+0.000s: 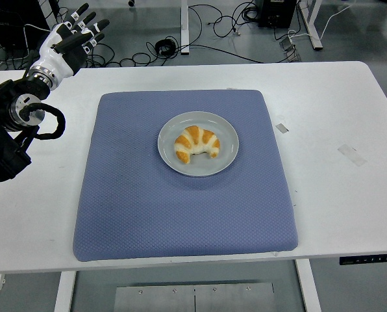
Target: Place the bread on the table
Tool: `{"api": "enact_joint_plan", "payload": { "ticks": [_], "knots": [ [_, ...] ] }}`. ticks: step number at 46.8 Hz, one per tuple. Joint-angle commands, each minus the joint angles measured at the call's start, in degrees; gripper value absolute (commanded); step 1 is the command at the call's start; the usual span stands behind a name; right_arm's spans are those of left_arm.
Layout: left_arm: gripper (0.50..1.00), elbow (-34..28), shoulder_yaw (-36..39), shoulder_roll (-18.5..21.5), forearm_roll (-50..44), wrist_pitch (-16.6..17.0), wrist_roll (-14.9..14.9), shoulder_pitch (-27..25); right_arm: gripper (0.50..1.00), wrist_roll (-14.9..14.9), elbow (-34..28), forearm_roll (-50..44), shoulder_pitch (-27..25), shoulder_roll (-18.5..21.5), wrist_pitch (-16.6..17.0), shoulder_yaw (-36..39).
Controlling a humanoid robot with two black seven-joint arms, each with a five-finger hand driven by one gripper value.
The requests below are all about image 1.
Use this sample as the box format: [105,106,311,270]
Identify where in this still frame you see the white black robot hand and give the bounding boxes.
[31,3,110,81]

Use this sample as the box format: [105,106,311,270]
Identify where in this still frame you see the golden croissant bread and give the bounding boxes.
[174,125,221,164]

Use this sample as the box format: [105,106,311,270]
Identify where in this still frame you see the large black equipment box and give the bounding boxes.
[0,0,51,52]

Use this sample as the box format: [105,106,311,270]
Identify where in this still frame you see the round grey plate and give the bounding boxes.
[157,110,240,178]

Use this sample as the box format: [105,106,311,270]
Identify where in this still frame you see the blue quilted mat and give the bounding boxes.
[72,89,299,263]

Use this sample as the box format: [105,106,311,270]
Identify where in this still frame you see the black computer tower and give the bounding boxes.
[257,0,297,29]

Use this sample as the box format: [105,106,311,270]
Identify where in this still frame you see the white table leg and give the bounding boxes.
[54,271,77,312]
[295,259,322,312]

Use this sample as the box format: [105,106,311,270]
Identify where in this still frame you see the grey metal foot pedal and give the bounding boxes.
[279,34,303,63]

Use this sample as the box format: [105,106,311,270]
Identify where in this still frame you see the grey metal plate with screws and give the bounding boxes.
[114,282,275,312]

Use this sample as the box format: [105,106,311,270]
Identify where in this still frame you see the large clear tape strip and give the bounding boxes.
[337,144,368,168]

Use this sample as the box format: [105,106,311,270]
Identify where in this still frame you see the black desk control panel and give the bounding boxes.
[339,253,387,266]

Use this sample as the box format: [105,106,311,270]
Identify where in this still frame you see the tangled black floor cables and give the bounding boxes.
[81,41,156,69]

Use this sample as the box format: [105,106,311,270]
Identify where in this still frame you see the coiled black cable bundle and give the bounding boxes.
[155,38,177,57]

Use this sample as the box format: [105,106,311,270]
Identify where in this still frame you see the long black floor cable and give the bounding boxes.
[175,44,266,64]

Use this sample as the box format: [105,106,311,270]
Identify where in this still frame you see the looped black cable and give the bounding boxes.
[189,0,258,38]

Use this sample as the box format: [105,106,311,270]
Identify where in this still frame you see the white floor cable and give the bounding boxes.
[287,4,354,40]

